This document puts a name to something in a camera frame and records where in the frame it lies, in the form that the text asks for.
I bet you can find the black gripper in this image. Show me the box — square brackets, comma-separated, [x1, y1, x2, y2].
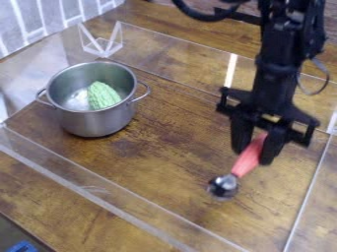
[215, 57, 319, 165]

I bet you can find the pink handled metal spoon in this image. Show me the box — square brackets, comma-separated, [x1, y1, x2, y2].
[207, 133, 267, 200]

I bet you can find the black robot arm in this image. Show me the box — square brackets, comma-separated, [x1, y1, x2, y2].
[216, 0, 326, 165]

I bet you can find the green bumpy toy vegetable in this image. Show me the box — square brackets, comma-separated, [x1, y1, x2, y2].
[87, 81, 121, 110]

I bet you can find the stainless steel pot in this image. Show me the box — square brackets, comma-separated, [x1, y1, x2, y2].
[36, 61, 151, 138]

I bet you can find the blue object at corner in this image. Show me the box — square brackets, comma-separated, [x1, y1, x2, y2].
[5, 241, 38, 252]

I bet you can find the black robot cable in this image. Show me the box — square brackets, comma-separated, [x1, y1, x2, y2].
[169, 0, 331, 97]

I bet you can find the clear acrylic corner bracket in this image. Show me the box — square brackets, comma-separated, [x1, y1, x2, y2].
[77, 22, 124, 58]

